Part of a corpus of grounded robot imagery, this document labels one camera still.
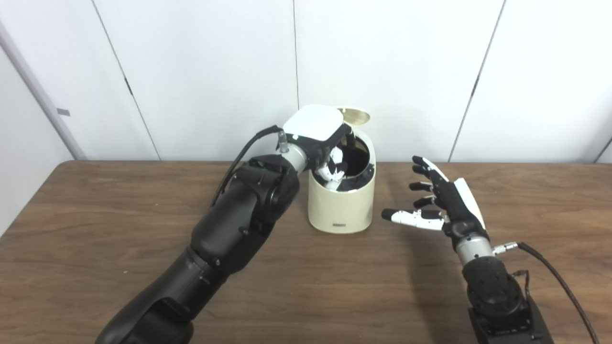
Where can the small gray tape label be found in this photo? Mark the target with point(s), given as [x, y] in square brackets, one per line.
[63, 112]

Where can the gray wall corner post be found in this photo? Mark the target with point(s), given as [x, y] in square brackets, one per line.
[43, 95]

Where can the round cream bin lid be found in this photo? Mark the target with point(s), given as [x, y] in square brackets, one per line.
[356, 116]

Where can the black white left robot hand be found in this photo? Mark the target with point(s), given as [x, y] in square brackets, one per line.
[313, 124]

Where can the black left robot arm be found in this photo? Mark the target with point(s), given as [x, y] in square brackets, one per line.
[239, 224]

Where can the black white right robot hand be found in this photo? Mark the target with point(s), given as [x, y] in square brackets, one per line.
[454, 205]

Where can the white paper ball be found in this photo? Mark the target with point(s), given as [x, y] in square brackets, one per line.
[337, 155]

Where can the cream-colored bin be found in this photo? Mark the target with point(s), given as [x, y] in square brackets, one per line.
[339, 205]

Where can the black bin liner bag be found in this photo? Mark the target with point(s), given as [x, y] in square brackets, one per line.
[358, 155]

